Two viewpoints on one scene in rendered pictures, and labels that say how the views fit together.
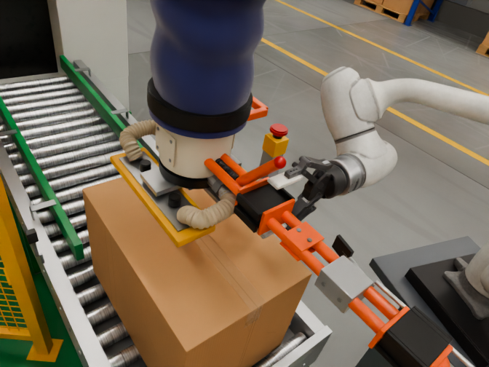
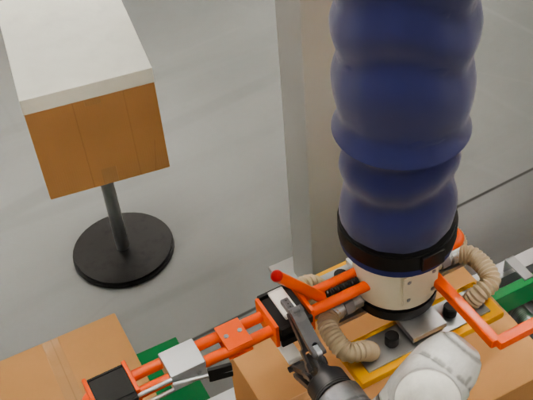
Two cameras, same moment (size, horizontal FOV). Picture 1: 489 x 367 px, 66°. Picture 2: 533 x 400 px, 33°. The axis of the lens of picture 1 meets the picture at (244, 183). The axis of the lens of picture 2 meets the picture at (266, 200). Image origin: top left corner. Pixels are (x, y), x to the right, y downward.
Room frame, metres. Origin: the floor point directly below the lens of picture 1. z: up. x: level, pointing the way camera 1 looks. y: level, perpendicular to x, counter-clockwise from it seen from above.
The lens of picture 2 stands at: (0.97, -1.08, 2.60)
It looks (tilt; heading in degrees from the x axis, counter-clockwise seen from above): 43 degrees down; 112
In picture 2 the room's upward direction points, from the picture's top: 5 degrees counter-clockwise
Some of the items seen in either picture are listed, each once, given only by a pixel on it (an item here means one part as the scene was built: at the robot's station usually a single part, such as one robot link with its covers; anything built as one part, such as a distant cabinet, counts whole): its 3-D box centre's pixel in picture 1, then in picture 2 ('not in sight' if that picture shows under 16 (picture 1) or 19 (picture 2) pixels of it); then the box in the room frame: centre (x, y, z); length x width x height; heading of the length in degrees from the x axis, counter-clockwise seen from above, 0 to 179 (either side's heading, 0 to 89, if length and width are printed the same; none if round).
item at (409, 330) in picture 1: (409, 346); (113, 392); (0.33, -0.30, 1.25); 0.08 x 0.07 x 0.05; 46
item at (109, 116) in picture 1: (118, 118); not in sight; (1.76, 0.75, 0.60); 1.60 x 0.11 x 0.09; 45
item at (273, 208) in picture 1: (263, 204); (285, 314); (0.58, -0.05, 1.25); 0.10 x 0.08 x 0.06; 136
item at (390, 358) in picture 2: not in sight; (420, 328); (0.82, 0.07, 1.14); 0.34 x 0.10 x 0.05; 46
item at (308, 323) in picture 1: (158, 165); not in sight; (1.55, 0.46, 0.50); 2.31 x 0.05 x 0.19; 45
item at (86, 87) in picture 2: not in sight; (81, 83); (-0.50, 1.05, 0.82); 0.60 x 0.40 x 0.40; 127
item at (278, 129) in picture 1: (278, 132); not in sight; (1.26, -0.09, 1.02); 0.07 x 0.07 x 0.04
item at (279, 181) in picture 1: (285, 178); (283, 302); (0.58, -0.08, 1.32); 0.07 x 0.03 x 0.01; 136
